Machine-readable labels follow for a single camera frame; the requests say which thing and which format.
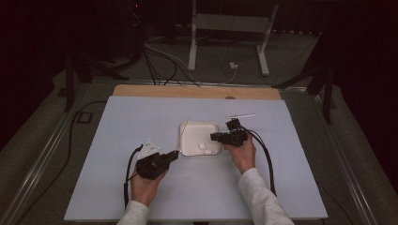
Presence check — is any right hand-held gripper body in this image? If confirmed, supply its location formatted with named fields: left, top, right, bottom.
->
left=222, top=112, right=257, bottom=148

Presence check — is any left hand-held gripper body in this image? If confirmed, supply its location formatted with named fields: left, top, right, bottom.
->
left=135, top=139, right=172, bottom=181

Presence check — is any white rectangular tray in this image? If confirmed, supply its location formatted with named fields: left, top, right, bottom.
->
left=178, top=120, right=222, bottom=158

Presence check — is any person's right hand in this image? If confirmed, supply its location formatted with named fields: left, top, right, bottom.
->
left=222, top=134, right=257, bottom=175

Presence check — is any person's left hand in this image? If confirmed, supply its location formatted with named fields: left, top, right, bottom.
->
left=129, top=170, right=169, bottom=207

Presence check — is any pale blue table board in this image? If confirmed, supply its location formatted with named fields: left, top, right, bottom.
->
left=63, top=95, right=329, bottom=222

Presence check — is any wooden board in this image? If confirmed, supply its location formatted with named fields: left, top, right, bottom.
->
left=112, top=83, right=283, bottom=101

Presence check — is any black tripod stand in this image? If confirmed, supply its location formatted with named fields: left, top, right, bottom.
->
left=271, top=29, right=339, bottom=125
left=63, top=51, right=130, bottom=113

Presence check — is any white metal stand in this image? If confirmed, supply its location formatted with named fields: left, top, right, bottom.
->
left=187, top=0, right=280, bottom=77

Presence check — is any left hand-held gripper black cable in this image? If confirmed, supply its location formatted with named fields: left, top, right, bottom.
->
left=123, top=144, right=145, bottom=211

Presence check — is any hand-held gripper black cable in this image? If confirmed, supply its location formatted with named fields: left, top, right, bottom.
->
left=242, top=126, right=278, bottom=198
left=123, top=144, right=145, bottom=211

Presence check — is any right hand-held gripper black cable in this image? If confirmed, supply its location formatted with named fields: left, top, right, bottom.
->
left=242, top=126, right=278, bottom=198

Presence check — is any long black floor cable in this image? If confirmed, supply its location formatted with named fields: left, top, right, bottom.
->
left=14, top=99, right=108, bottom=225

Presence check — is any black floor cable bundle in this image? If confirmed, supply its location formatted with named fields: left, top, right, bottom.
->
left=141, top=46, right=201, bottom=87

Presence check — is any white floor cable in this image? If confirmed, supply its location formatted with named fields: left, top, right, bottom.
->
left=144, top=41, right=237, bottom=86

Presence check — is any aluminium floor rail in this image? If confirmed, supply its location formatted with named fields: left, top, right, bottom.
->
left=0, top=82, right=93, bottom=225
left=311, top=92, right=379, bottom=225

